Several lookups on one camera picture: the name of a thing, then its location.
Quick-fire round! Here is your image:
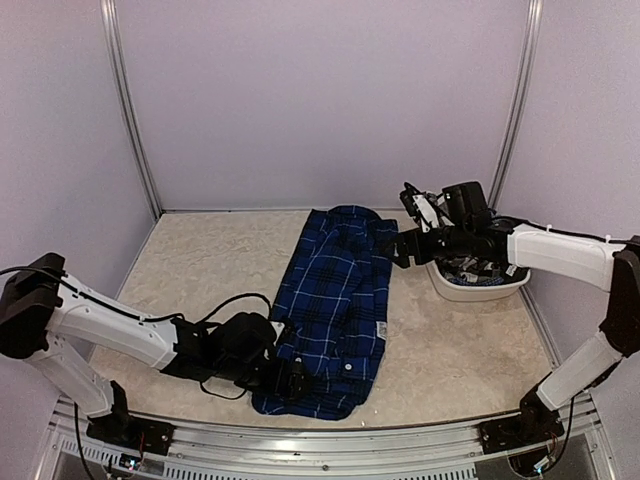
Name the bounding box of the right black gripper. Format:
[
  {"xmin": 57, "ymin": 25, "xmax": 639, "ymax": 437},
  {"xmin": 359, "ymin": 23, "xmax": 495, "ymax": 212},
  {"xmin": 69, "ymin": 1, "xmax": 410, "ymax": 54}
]
[{"xmin": 379, "ymin": 222, "xmax": 472, "ymax": 268}]

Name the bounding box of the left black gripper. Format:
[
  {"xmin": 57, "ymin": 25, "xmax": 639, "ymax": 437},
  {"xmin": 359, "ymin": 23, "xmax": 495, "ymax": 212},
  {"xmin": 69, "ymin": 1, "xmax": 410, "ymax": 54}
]
[{"xmin": 215, "ymin": 356, "xmax": 314, "ymax": 400}]

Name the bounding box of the blue plaid long sleeve shirt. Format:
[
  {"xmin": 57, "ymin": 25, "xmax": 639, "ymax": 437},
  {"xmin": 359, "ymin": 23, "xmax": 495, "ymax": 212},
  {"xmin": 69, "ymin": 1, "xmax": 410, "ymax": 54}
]
[{"xmin": 251, "ymin": 205, "xmax": 399, "ymax": 421}]

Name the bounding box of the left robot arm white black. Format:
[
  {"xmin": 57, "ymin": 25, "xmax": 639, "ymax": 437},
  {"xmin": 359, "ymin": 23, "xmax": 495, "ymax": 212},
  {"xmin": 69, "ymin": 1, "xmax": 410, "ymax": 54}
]
[{"xmin": 1, "ymin": 252, "xmax": 311, "ymax": 445}]

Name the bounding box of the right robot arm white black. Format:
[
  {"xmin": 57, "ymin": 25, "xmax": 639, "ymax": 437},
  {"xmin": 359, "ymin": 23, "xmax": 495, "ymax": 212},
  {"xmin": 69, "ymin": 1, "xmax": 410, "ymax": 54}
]
[{"xmin": 387, "ymin": 181, "xmax": 639, "ymax": 453}]

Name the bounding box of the white plastic basin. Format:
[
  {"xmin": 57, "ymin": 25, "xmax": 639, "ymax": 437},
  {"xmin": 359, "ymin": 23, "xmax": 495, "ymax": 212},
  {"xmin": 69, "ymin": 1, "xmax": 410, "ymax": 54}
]
[{"xmin": 426, "ymin": 262, "xmax": 531, "ymax": 302}]

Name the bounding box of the grey black patterned shirt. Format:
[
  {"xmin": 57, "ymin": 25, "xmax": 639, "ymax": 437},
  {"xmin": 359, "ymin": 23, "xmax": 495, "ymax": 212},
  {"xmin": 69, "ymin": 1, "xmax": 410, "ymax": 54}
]
[{"xmin": 436, "ymin": 256, "xmax": 529, "ymax": 287}]

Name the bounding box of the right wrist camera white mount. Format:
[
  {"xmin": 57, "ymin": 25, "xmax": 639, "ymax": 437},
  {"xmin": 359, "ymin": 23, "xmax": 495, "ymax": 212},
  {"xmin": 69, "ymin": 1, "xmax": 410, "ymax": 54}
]
[{"xmin": 399, "ymin": 182, "xmax": 453, "ymax": 233}]

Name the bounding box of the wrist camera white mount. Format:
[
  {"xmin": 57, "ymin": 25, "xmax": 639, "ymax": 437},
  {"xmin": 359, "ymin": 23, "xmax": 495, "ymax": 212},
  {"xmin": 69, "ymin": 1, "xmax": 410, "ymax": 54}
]
[
  {"xmin": 270, "ymin": 318, "xmax": 295, "ymax": 345},
  {"xmin": 399, "ymin": 182, "xmax": 453, "ymax": 233}
]

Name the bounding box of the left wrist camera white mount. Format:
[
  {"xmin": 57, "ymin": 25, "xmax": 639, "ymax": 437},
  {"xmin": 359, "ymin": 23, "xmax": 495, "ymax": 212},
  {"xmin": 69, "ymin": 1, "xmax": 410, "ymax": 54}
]
[{"xmin": 270, "ymin": 318, "xmax": 295, "ymax": 345}]

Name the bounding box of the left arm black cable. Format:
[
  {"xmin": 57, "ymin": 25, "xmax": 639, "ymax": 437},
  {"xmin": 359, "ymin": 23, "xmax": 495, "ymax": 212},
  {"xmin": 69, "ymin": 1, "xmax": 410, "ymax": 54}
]
[{"xmin": 194, "ymin": 293, "xmax": 274, "ymax": 331}]

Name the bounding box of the front aluminium rail base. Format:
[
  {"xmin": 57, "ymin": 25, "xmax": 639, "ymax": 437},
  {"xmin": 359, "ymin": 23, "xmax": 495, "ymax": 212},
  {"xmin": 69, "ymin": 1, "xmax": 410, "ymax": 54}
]
[{"xmin": 27, "ymin": 394, "xmax": 622, "ymax": 479}]

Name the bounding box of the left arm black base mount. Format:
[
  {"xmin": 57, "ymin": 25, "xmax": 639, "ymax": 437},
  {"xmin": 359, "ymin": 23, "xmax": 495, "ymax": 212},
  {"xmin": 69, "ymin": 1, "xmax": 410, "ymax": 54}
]
[{"xmin": 86, "ymin": 414, "xmax": 175, "ymax": 456}]

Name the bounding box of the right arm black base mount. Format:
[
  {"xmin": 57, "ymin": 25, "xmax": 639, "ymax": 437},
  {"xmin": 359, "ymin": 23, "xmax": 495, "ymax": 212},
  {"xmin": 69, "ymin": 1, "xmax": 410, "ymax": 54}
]
[{"xmin": 478, "ymin": 414, "xmax": 565, "ymax": 455}]

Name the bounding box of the right aluminium frame post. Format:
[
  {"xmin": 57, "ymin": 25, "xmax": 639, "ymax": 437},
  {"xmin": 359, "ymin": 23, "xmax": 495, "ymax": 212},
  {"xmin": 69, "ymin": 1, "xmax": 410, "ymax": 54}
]
[{"xmin": 488, "ymin": 0, "xmax": 544, "ymax": 209}]

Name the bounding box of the aluminium frame post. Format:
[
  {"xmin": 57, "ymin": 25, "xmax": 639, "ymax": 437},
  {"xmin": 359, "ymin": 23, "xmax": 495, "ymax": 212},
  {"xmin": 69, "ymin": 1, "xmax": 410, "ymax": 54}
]
[
  {"xmin": 488, "ymin": 0, "xmax": 544, "ymax": 209},
  {"xmin": 100, "ymin": 0, "xmax": 165, "ymax": 222}
]

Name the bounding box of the left aluminium frame post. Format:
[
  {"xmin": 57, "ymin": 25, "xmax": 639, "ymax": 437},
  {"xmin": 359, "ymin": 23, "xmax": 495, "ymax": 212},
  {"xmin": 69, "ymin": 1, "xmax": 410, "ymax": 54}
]
[{"xmin": 100, "ymin": 0, "xmax": 165, "ymax": 222}]

